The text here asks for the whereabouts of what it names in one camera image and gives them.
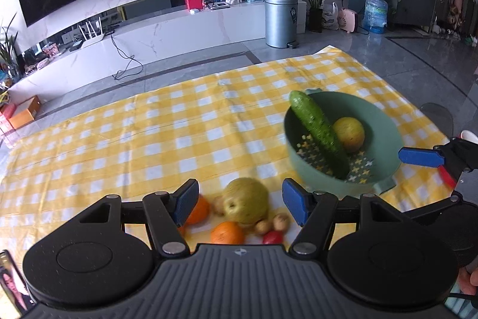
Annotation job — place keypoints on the small yellow apple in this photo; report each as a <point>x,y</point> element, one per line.
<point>349,134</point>

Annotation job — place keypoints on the yellow checked cloth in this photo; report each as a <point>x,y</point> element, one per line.
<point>149,139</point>

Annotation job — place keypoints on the large yellow-green pear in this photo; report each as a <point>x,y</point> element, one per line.
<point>248,199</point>

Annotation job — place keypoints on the white box behind trash can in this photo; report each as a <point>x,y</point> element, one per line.
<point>301,14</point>

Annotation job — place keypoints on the white plastic bag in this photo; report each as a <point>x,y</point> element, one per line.
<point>330,17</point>

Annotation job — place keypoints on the orange cardboard box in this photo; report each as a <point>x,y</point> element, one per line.
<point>24,112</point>

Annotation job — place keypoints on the silver pedal trash can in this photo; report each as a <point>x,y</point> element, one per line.
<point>280,22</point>

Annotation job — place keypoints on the person's right hand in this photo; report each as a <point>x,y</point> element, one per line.
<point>471,279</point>

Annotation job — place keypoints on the red box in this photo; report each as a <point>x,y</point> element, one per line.
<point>192,1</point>

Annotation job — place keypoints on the green strainer bowl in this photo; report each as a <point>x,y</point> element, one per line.
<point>310,162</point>

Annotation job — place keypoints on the white wifi router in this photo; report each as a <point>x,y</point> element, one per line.
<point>90,35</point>

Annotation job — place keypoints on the orange tangerine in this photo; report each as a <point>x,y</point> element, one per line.
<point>202,210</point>
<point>227,233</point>

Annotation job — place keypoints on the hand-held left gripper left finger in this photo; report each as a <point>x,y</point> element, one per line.
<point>185,201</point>

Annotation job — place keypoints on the pink cardboard box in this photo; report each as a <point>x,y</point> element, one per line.
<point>5,119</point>

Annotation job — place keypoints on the green cucumber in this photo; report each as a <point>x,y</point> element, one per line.
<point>317,124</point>

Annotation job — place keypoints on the blue water jug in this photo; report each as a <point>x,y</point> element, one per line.
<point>375,14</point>

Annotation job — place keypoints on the pink small heater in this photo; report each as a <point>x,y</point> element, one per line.
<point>348,21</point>

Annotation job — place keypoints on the white marble television cabinet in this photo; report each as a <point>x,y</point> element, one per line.
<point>168,31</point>

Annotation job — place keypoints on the small red tomato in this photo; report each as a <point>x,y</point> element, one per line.
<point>272,238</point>

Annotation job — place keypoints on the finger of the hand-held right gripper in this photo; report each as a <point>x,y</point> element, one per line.
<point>435,205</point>
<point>420,156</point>

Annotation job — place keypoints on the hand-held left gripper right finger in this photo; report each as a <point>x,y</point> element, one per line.
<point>295,201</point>

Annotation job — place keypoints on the smartphone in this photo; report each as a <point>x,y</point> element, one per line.
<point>11,285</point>

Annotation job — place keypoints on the green plant in vase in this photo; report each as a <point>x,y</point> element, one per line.
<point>9,53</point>

